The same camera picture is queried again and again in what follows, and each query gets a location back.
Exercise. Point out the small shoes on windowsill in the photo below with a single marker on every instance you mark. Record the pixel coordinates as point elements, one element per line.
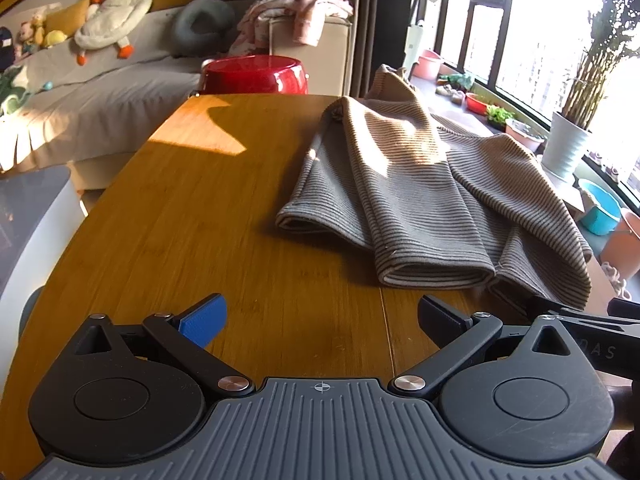
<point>605,167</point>

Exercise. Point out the blue basin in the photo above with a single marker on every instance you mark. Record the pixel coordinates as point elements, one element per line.
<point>600,207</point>

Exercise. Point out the pale pink basin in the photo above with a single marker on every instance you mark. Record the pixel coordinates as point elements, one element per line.
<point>522,135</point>

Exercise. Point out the pink bucket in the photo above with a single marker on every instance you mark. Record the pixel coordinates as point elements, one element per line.
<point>625,245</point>

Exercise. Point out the beige sofa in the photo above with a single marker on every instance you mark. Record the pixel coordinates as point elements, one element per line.
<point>100,100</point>

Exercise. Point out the small doll plush toy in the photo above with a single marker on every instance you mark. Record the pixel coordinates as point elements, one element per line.
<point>27,37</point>

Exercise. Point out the potted palm in white pot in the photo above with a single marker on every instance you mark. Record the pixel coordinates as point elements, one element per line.
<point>565,145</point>

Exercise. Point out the white goose plush toy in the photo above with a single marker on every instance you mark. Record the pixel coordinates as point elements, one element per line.
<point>117,7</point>

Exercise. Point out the grey neck pillow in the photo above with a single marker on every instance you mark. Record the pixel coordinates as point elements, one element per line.
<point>200,27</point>

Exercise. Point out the yellow cushion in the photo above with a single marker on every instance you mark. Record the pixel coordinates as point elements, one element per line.
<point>67,15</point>

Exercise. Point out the red glossy round stool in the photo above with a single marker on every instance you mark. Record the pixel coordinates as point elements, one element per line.
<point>252,75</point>

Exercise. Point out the small yellow plush toy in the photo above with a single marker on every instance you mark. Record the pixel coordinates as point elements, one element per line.
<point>55,38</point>

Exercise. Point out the red basin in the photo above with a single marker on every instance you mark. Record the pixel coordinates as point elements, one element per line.
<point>477,102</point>

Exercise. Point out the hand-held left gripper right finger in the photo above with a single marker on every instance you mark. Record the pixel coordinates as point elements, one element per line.
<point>440,319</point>

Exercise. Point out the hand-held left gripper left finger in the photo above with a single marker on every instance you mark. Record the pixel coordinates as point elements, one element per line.
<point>202,320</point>

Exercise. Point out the small pink basin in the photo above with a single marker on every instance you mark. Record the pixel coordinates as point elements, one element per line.
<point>431,64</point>

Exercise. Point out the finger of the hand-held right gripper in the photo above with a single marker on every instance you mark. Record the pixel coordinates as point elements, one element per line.
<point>570,311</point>
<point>625,308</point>

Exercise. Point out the pink patterned blanket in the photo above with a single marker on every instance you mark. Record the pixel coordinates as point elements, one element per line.
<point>295,7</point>

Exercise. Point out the tray of green seedlings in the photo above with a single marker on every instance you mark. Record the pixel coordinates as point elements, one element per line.
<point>500,116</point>

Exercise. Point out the cream knitted slippers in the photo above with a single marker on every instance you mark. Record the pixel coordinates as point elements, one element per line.
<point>616,280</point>

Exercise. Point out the pair of small slippers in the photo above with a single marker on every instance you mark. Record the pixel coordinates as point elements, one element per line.
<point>450,94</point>

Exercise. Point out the white upright floor cleaner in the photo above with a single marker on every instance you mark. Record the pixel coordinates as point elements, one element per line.
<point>420,15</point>

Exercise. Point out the striped beige knit garment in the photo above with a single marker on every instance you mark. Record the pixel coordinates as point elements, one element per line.
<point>400,185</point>

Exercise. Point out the green toy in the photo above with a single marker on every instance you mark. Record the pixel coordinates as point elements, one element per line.
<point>460,81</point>

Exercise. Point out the black window frame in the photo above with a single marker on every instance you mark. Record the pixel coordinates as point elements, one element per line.
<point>492,35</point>

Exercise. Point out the green cloth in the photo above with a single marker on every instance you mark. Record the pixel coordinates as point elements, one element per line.
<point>12,92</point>

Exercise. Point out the dark brown curtain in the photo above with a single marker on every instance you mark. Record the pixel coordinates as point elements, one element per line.
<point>382,25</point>

